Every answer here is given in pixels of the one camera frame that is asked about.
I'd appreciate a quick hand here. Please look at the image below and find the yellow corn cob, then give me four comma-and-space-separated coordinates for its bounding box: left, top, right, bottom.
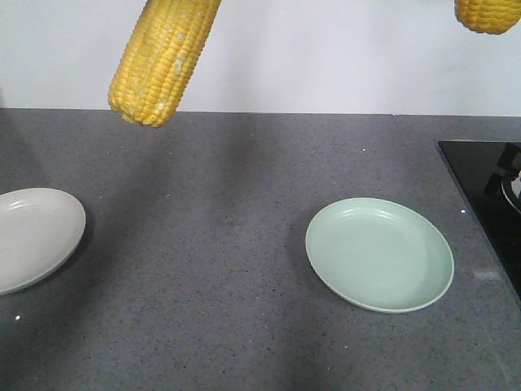
107, 0, 221, 128
454, 0, 520, 35

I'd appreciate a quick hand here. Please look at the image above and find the black glass gas hob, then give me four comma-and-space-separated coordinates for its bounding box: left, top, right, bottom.
438, 140, 520, 293

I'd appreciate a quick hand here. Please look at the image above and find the beige plate by rack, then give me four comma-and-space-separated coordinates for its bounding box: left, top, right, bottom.
1, 188, 86, 296

